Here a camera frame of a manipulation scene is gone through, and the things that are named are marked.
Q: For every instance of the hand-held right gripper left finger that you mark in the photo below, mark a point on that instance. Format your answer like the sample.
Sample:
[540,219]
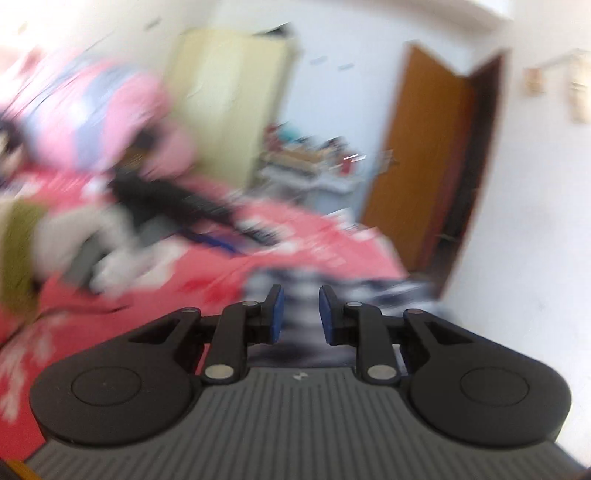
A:
[276,314]

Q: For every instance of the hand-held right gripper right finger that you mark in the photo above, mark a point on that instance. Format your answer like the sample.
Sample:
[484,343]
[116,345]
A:
[327,316]

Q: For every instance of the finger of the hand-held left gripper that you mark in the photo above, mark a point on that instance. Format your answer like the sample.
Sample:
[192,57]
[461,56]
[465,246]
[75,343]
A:
[249,233]

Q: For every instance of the navy white plaid shirt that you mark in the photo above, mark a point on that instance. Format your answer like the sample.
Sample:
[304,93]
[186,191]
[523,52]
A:
[300,286]

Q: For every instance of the person's left hand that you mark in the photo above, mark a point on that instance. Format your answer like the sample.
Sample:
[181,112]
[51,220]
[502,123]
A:
[69,240]

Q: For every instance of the red floral bedsheet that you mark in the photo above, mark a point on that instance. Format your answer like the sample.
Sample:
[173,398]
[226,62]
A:
[194,277]

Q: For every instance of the white desk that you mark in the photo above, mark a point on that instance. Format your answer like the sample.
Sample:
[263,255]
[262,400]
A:
[318,184]

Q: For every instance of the cardboard box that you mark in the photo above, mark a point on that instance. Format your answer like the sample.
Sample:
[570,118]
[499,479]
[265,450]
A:
[300,158]

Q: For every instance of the pink floral quilt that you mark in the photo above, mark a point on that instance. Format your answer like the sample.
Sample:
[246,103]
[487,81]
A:
[106,115]

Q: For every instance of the red thermos bottle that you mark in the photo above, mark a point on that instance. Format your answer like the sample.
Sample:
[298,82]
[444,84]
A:
[346,167]

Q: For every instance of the cream wardrobe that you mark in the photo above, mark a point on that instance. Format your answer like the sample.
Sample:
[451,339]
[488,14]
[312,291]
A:
[231,101]

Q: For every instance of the brown wooden door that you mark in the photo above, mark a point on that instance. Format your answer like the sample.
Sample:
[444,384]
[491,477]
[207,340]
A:
[425,157]

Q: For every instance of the wall hook rack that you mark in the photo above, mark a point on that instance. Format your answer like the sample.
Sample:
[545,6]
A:
[563,62]

